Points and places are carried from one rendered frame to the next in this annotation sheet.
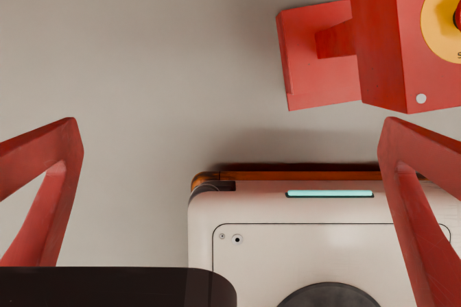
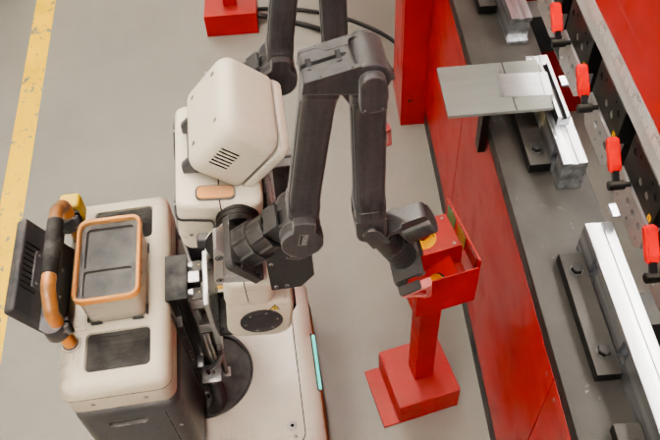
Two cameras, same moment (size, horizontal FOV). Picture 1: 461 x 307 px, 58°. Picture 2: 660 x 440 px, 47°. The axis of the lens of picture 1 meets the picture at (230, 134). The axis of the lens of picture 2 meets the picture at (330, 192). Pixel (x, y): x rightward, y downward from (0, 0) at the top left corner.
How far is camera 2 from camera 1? 1.77 m
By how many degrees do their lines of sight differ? 41
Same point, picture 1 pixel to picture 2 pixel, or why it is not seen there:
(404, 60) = not seen: hidden behind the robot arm
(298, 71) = (396, 353)
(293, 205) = (305, 335)
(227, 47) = (404, 322)
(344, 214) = (304, 366)
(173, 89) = (365, 292)
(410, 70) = not seen: hidden behind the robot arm
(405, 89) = not seen: hidden behind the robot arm
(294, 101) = (372, 374)
